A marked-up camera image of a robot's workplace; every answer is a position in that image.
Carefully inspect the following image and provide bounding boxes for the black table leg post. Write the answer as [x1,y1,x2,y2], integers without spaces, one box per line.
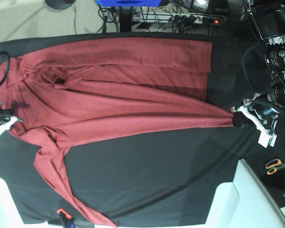
[118,6,136,32]

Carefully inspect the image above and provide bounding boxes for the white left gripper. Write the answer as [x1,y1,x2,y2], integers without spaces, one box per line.
[231,94,284,134]

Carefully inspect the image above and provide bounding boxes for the white power strip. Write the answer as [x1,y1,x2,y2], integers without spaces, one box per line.
[132,12,227,25]

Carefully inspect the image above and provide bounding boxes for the red long-sleeve T-shirt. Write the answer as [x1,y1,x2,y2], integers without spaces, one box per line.
[0,38,233,227]

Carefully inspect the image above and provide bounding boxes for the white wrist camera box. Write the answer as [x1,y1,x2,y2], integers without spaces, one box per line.
[258,132,277,148]

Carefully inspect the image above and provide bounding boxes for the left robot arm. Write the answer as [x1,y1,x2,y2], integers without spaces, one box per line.
[232,0,285,138]

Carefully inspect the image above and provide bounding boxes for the white foam block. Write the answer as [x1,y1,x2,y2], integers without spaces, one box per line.
[205,159,285,228]

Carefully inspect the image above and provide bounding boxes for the black round stand base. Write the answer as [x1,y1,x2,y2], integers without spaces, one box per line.
[45,0,76,10]

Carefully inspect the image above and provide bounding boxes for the yellow-handled scissors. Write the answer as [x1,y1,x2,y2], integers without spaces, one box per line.
[265,159,285,175]

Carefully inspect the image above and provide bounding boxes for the blue plastic box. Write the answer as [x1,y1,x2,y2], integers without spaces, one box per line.
[95,0,161,7]

